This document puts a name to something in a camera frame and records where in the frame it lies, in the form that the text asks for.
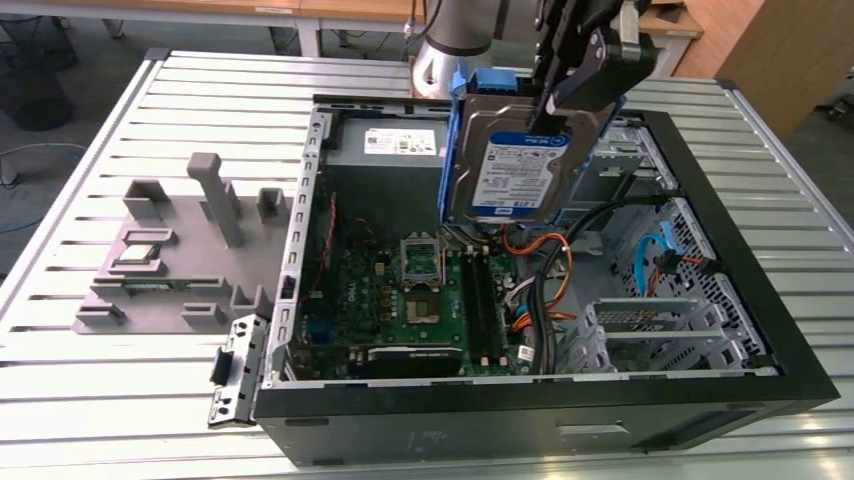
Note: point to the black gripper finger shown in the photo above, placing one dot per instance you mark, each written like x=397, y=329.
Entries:
x=561, y=40
x=601, y=75

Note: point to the hard disk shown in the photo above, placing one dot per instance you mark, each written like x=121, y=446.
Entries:
x=515, y=175

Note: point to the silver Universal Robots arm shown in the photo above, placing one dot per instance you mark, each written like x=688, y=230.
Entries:
x=448, y=60

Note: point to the metal disk bay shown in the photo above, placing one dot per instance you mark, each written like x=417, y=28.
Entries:
x=668, y=335

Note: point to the metal optical drive cage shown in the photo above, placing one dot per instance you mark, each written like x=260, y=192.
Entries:
x=641, y=175

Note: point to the wooden cabinet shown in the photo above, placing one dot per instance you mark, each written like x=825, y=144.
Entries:
x=788, y=50

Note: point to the black chair base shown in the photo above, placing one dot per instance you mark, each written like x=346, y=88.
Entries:
x=835, y=107

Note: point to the grey power supply unit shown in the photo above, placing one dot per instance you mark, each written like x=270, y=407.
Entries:
x=388, y=190

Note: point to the black RAM slot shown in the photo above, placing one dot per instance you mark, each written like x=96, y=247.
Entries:
x=493, y=305
x=483, y=305
x=475, y=305
x=501, y=305

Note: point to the CPU socket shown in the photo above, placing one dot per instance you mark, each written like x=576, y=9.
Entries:
x=425, y=309

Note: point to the green motherboard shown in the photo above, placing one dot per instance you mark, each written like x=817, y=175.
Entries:
x=361, y=300

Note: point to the black graphics card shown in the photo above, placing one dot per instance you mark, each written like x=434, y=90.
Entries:
x=414, y=361

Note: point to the black open PC case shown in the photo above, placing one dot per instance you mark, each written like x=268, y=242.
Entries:
x=468, y=425

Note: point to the grey parts rack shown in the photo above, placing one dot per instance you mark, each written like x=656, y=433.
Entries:
x=201, y=300

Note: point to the silver CPU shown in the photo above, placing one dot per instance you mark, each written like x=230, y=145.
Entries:
x=140, y=253

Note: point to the black bin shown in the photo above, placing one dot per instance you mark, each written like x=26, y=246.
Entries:
x=34, y=75

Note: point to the wooden desk white frame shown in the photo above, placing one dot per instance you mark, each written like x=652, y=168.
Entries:
x=681, y=20
x=301, y=7

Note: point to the metal expansion card bracket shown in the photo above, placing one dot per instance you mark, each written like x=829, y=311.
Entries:
x=241, y=370

